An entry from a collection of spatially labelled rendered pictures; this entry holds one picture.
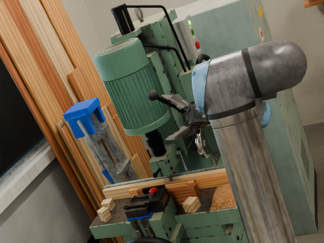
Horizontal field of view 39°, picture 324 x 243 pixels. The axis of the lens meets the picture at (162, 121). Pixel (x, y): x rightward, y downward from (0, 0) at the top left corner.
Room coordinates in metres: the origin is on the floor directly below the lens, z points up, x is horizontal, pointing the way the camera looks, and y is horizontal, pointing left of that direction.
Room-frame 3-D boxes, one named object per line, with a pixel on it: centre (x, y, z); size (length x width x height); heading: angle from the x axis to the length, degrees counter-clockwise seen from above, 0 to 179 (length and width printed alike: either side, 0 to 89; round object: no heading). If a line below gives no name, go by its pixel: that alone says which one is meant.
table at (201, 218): (1.49, 0.12, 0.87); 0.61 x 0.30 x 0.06; 64
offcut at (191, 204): (1.41, 0.01, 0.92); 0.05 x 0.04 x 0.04; 136
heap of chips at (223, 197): (1.40, -0.11, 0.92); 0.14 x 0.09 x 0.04; 154
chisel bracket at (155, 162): (1.59, 0.04, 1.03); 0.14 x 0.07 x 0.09; 154
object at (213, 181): (1.54, -0.01, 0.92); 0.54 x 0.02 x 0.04; 64
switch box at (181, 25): (1.80, -0.22, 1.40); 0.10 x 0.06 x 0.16; 154
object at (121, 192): (1.61, 0.07, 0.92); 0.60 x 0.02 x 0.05; 64
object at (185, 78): (1.70, -0.18, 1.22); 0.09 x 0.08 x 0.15; 154
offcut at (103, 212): (1.58, 0.34, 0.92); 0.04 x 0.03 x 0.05; 36
